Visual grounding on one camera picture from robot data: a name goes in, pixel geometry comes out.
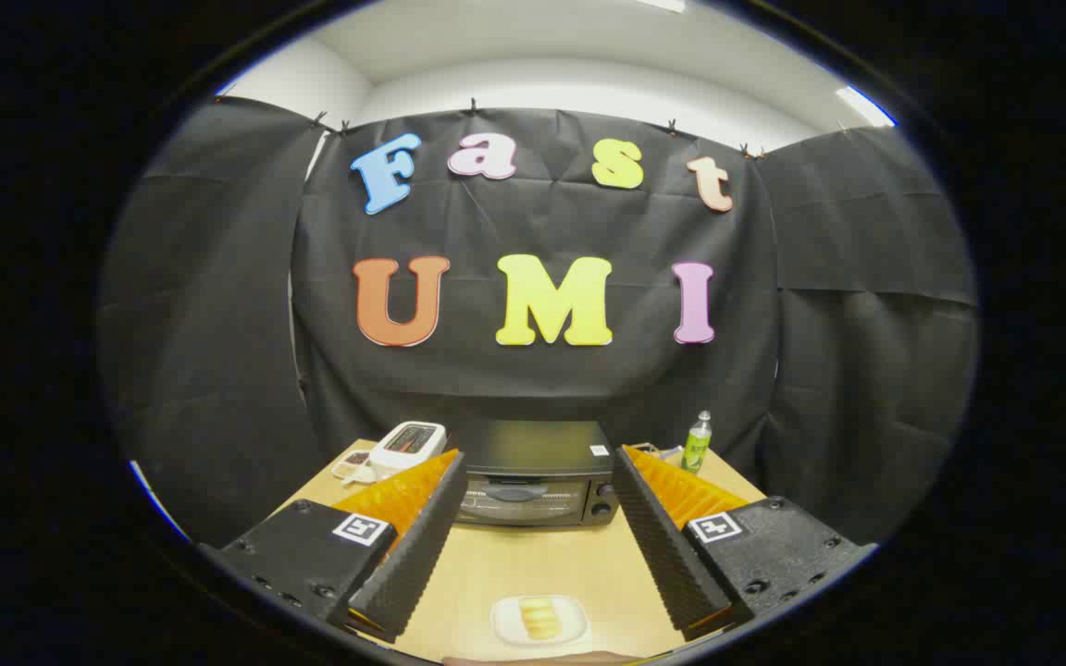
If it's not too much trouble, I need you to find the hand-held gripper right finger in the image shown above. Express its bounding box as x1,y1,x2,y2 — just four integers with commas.
609,444,878,642

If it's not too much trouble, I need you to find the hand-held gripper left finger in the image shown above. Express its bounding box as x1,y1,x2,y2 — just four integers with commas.
198,449,469,644

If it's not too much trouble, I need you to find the ridged yellow bread roll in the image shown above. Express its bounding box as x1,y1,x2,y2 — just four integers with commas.
516,597,560,641

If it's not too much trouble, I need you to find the black toaster oven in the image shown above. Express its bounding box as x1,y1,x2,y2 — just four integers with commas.
454,419,622,528

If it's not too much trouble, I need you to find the white pop-up toaster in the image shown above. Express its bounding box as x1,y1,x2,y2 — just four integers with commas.
368,421,448,480

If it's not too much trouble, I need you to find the green drink bottle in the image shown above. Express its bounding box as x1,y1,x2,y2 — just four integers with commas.
681,411,713,475

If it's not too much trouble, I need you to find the small white snack dish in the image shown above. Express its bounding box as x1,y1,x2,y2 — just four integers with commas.
331,450,377,487

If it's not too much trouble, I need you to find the white rectangular plate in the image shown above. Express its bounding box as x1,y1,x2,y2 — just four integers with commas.
490,594,589,648

